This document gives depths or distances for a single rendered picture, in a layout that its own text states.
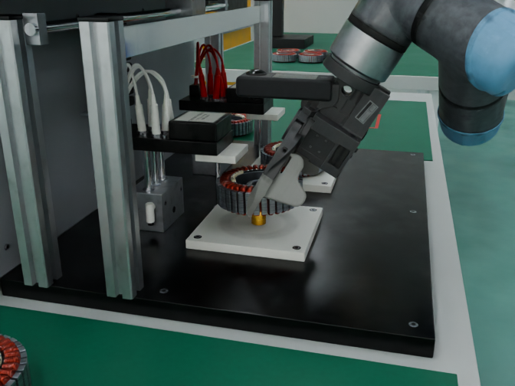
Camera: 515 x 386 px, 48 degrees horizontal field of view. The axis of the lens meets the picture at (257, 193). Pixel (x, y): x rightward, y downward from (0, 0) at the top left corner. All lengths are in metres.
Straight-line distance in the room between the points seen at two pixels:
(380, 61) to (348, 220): 0.25
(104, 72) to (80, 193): 0.31
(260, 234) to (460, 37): 0.33
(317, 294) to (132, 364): 0.20
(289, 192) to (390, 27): 0.21
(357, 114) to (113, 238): 0.31
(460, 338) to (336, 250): 0.19
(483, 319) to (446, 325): 1.51
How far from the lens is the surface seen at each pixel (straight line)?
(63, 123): 0.78
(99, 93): 0.56
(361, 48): 0.65
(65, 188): 0.80
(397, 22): 0.64
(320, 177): 0.94
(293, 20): 6.12
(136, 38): 0.61
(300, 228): 0.74
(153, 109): 0.73
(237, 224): 0.75
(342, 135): 0.67
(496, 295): 2.31
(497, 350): 2.00
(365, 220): 0.81
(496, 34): 0.59
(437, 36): 0.61
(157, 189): 0.77
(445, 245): 0.82
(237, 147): 0.74
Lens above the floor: 1.08
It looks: 20 degrees down
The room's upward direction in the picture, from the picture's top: straight up
